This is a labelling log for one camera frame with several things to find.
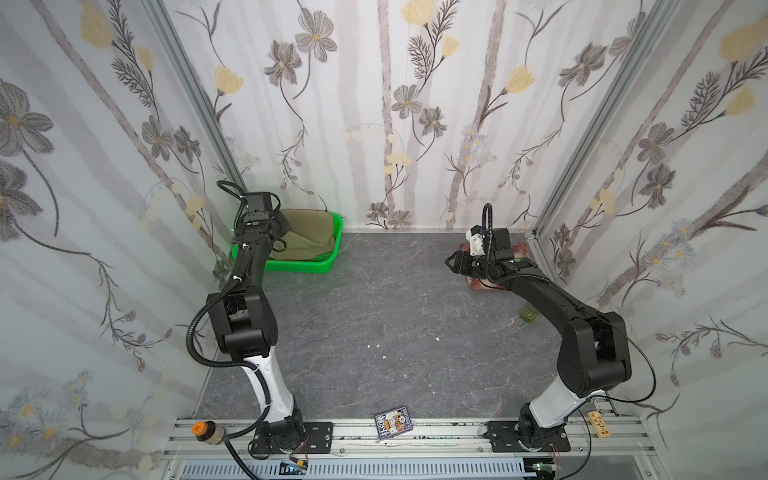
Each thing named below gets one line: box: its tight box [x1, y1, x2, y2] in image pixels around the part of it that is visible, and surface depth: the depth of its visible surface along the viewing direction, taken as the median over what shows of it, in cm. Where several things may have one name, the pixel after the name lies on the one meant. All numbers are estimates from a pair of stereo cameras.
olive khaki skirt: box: [269, 209, 335, 260], surface depth 114 cm
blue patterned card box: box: [374, 405, 414, 440], surface depth 76 cm
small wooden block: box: [588, 410, 612, 439], surface depth 77 cm
